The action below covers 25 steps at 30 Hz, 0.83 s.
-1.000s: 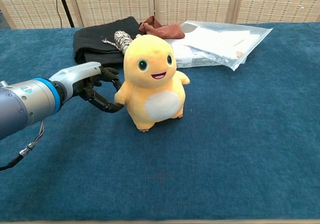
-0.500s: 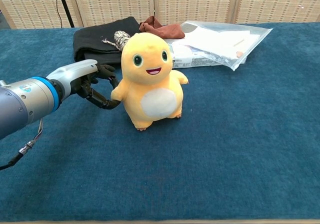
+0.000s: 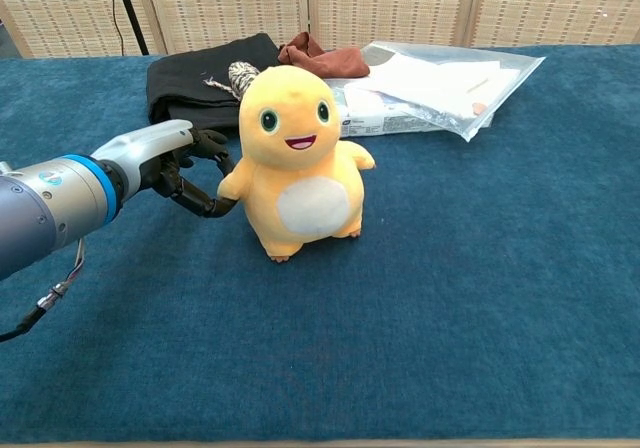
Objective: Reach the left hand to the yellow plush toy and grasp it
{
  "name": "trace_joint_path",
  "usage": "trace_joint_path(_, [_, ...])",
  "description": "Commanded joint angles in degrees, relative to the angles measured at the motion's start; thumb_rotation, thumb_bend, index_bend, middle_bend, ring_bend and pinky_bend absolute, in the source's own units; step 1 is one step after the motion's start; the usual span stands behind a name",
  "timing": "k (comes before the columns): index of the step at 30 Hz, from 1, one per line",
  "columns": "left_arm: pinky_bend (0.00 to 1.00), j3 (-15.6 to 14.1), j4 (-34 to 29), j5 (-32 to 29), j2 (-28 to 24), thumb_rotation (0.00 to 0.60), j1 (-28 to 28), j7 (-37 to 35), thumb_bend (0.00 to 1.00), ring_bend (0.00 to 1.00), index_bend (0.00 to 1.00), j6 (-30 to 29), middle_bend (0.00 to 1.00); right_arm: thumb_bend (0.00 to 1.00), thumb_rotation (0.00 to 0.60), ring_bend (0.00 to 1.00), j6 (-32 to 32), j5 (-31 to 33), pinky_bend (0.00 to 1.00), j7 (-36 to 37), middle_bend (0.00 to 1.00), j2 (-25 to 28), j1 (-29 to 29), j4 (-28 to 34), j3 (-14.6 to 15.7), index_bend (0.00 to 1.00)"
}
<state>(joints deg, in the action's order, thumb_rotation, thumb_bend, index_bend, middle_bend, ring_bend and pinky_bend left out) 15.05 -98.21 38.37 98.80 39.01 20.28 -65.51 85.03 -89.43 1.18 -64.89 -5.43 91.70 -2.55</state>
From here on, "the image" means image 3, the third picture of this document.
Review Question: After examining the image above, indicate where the clear plastic zip bag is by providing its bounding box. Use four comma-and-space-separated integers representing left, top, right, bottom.
329, 40, 547, 143

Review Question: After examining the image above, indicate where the blue table cloth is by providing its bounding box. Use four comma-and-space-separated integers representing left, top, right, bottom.
0, 44, 640, 444

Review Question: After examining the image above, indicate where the brown crumpled cloth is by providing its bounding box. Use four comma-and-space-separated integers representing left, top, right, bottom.
277, 31, 371, 80

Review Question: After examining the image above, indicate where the black folded cloth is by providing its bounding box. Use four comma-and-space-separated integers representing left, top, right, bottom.
146, 32, 285, 130

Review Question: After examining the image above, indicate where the black thin cable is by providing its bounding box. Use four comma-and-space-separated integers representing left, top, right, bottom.
99, 0, 126, 58

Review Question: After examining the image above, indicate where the black stand pole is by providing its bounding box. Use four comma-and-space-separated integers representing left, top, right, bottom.
110, 0, 151, 57

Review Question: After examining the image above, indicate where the striped braided rope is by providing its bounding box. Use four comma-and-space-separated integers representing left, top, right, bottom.
202, 61, 261, 102

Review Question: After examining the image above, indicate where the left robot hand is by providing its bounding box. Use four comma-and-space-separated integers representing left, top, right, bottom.
90, 119, 241, 219

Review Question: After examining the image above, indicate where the woven bamboo folding screen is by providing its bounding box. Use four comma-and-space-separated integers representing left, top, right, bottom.
0, 0, 640, 59

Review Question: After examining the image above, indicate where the arm wrist cable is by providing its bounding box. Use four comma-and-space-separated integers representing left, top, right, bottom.
0, 237, 87, 344

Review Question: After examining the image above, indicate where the white printed package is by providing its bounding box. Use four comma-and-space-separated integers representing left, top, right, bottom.
339, 86, 495, 138

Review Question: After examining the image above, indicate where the yellow plush toy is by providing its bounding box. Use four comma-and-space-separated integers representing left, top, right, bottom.
216, 65, 377, 264

